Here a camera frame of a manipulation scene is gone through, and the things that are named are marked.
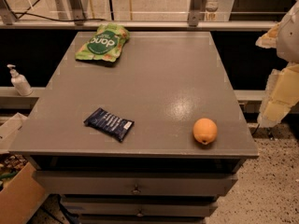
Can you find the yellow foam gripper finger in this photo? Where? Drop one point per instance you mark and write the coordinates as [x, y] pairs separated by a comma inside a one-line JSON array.
[[281, 94], [269, 39]]

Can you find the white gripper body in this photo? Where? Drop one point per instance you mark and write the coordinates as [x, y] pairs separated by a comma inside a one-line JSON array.
[[289, 37]]

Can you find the dark blue snack bar wrapper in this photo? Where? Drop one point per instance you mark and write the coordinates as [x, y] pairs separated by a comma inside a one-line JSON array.
[[108, 123]]

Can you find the orange round fruit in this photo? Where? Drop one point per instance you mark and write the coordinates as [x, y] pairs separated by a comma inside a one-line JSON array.
[[205, 131]]

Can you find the grey drawer cabinet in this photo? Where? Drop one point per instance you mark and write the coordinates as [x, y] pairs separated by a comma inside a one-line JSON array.
[[164, 82]]

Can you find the green snack pouch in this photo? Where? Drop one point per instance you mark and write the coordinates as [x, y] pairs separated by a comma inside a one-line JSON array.
[[105, 45]]

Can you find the top drawer knob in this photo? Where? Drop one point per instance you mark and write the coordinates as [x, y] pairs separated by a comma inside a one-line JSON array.
[[136, 191]]

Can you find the white pump dispenser bottle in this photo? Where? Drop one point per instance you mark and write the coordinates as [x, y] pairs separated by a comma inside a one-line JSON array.
[[19, 81]]

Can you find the cardboard box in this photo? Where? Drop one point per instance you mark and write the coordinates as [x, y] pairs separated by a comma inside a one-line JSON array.
[[22, 195]]

